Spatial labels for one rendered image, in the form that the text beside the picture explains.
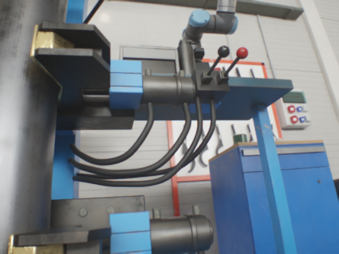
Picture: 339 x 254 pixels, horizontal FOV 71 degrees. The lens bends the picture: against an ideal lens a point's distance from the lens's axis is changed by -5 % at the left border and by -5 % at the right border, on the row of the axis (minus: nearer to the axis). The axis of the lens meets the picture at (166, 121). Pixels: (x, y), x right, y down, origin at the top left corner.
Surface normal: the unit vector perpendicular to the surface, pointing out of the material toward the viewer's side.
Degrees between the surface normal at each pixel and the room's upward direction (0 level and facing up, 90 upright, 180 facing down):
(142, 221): 90
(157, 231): 71
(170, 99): 146
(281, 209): 90
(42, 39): 90
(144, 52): 90
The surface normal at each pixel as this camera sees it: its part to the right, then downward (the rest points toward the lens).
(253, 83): 0.20, -0.34
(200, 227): 0.17, -0.63
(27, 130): 0.77, -0.27
